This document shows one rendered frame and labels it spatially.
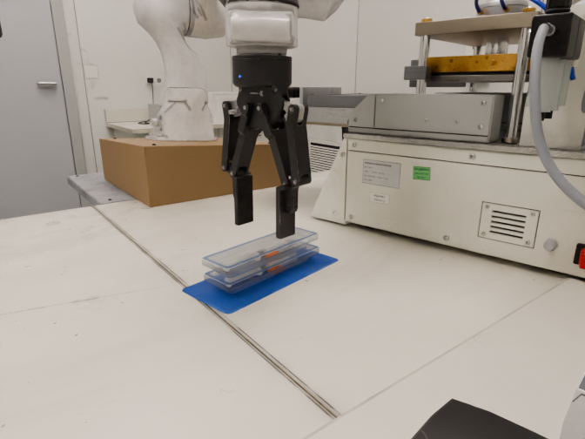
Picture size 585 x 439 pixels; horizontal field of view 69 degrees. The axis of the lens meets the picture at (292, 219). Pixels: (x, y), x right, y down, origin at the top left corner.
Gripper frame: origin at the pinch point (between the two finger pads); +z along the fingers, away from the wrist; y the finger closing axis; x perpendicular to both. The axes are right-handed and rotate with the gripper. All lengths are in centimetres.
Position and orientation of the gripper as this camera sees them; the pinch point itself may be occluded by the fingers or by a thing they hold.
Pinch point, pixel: (264, 211)
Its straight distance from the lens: 59.7
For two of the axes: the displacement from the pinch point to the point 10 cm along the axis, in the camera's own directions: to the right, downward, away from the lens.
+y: -7.4, -2.1, 6.4
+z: -0.1, 9.5, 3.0
